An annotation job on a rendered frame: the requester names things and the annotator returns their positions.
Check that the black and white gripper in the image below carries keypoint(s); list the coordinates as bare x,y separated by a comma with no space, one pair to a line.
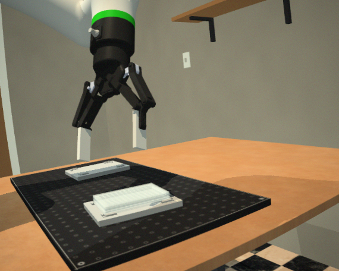
113,68

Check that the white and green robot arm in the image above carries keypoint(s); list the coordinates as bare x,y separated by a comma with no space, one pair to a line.
109,22

